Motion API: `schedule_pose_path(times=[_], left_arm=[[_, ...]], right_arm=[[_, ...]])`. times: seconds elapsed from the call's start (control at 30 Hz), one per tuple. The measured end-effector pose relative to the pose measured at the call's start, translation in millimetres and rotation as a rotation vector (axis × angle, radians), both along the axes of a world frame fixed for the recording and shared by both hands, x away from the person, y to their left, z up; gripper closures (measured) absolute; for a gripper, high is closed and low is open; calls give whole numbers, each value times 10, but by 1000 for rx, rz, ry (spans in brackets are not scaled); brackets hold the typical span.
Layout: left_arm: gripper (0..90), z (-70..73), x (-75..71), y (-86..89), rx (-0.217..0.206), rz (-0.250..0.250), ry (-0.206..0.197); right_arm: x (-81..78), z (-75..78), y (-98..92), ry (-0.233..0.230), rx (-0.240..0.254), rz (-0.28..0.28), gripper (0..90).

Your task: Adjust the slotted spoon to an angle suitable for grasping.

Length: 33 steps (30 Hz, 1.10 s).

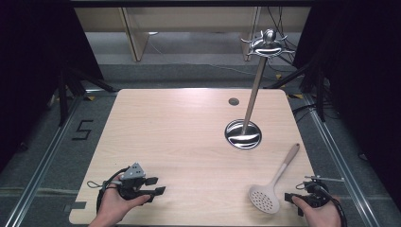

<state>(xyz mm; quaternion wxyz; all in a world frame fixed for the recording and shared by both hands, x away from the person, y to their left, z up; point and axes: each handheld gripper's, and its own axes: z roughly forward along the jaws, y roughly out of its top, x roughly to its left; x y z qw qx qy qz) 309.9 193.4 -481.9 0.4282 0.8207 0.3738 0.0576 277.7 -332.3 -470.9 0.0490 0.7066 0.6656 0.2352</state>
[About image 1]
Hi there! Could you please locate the black curtain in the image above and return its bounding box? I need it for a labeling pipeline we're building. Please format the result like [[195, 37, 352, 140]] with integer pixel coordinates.
[[0, 0, 105, 173], [292, 0, 401, 209]]

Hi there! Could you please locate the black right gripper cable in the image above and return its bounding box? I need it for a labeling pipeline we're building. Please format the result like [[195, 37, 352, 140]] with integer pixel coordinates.
[[316, 184, 348, 227]]

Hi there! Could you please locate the person's right hand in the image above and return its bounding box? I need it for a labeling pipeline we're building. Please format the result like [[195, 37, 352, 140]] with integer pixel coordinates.
[[290, 195, 342, 227]]

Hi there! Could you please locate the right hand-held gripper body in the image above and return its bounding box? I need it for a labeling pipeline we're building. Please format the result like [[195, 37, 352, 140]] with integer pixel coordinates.
[[295, 175, 345, 209]]

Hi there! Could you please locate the person's left hand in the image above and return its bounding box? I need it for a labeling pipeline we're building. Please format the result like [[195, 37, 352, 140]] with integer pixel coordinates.
[[89, 183, 152, 227]]

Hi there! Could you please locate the metal utensil stand with hooks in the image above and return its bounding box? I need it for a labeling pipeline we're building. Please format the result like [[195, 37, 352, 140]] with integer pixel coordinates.
[[223, 28, 296, 150]]

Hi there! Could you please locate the black tape strip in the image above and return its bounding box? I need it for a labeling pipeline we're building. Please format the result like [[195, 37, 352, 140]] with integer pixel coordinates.
[[63, 201, 88, 213]]

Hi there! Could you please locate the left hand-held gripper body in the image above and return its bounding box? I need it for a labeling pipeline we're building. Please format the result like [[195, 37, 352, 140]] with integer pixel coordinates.
[[116, 162, 149, 201]]

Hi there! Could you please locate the black tripod stand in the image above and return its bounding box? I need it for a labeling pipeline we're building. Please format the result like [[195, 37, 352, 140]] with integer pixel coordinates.
[[57, 64, 118, 128], [264, 58, 329, 123]]

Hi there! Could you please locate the thin grey wire loop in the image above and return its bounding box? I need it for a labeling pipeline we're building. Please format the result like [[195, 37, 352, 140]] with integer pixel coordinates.
[[86, 180, 110, 190]]

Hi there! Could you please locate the light wooden desk frame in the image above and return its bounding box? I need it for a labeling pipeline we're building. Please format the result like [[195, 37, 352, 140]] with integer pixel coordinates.
[[74, 6, 312, 62]]

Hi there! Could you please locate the bundle of black floor cables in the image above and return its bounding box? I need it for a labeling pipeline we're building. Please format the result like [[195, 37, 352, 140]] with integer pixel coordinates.
[[266, 6, 299, 75]]

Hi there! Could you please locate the beige slotted spatula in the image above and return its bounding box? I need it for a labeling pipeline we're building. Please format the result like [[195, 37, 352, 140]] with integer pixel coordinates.
[[248, 143, 302, 215]]

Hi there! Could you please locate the aluminium floor rail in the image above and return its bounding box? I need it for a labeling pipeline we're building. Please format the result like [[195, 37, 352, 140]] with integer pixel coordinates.
[[4, 89, 119, 227], [288, 93, 392, 227]]

